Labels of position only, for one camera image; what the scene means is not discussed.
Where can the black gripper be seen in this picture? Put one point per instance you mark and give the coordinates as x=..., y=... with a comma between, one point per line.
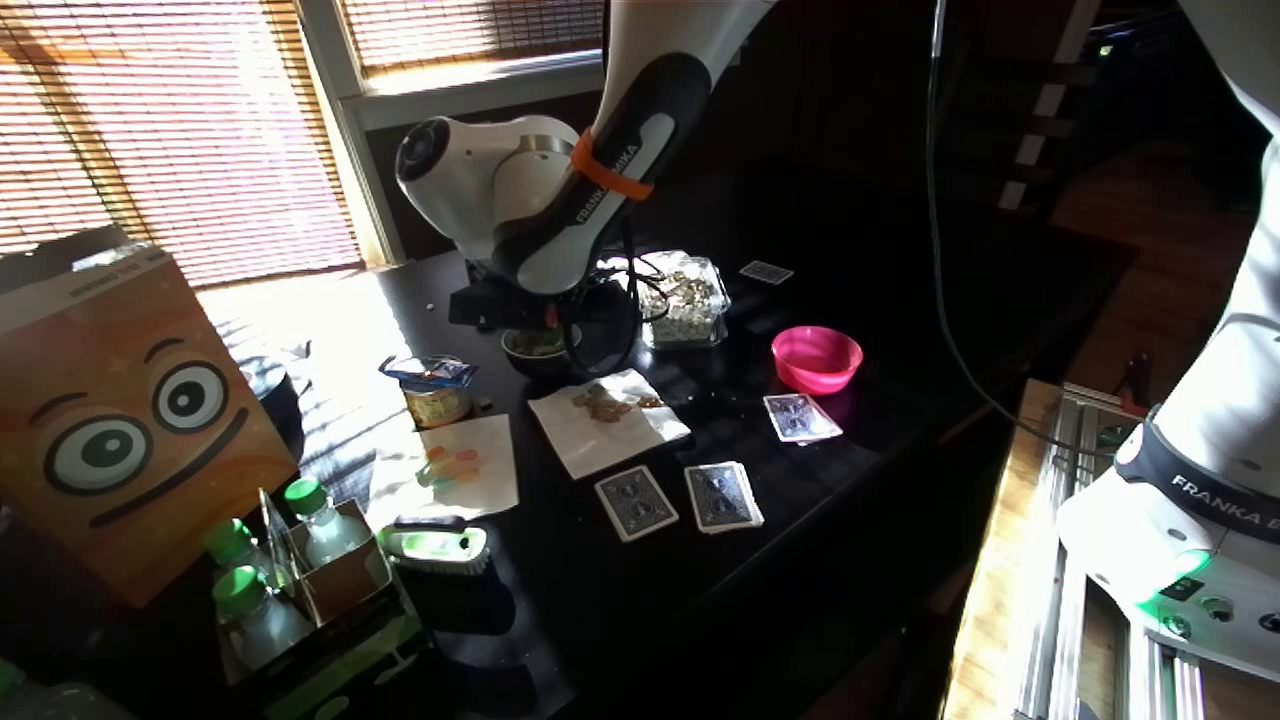
x=545, y=305

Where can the plain white serviette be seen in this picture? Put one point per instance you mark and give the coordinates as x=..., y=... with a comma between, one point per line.
x=606, y=444

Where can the pink plastic bowl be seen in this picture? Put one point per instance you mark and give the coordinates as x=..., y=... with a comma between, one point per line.
x=816, y=360

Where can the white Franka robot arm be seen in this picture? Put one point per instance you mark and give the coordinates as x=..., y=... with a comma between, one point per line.
x=453, y=174

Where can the white serviette with orange print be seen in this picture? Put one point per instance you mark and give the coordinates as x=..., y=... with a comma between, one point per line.
x=467, y=464

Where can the brown snack pieces pile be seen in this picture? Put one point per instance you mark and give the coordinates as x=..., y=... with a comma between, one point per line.
x=602, y=404

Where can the tin can with blue label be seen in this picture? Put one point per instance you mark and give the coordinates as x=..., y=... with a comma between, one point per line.
x=438, y=395

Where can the clear plastic snack container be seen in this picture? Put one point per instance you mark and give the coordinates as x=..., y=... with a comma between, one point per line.
x=695, y=301

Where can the blue back playing card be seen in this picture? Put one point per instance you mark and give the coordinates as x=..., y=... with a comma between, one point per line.
x=722, y=496
x=638, y=507
x=764, y=271

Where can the white green small device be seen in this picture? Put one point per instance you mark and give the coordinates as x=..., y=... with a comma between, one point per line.
x=435, y=544

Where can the purple back playing card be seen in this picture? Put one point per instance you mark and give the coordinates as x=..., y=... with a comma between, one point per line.
x=802, y=418

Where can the black round container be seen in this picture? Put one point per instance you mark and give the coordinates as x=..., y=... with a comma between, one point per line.
x=281, y=414

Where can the brown slatted window blind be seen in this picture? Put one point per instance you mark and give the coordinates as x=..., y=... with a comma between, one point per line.
x=175, y=134
x=467, y=26

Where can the green cap clear bottle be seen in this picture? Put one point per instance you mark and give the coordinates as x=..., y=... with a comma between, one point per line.
x=230, y=544
x=245, y=604
x=326, y=534

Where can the green black bottle carrier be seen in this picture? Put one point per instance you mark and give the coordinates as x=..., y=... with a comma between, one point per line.
x=362, y=643

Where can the orange cardboard box with face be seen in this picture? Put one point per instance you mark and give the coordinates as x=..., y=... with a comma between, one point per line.
x=120, y=424

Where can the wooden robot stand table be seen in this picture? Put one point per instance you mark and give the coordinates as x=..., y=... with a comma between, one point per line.
x=995, y=585

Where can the black rack with white labels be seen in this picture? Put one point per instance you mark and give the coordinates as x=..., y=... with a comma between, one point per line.
x=1053, y=100

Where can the metal rail frame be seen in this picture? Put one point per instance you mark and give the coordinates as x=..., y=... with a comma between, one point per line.
x=1053, y=624

